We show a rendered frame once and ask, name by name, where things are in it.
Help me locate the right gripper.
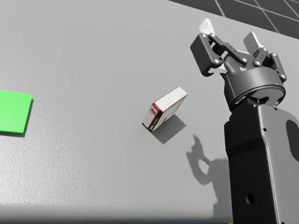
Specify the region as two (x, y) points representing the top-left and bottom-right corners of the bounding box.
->
(181, 15), (295, 119)

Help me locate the red and white carton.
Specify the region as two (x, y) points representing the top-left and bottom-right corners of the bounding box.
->
(140, 82), (190, 137)

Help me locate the green pad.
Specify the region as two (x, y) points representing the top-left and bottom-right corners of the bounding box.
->
(0, 89), (34, 137)

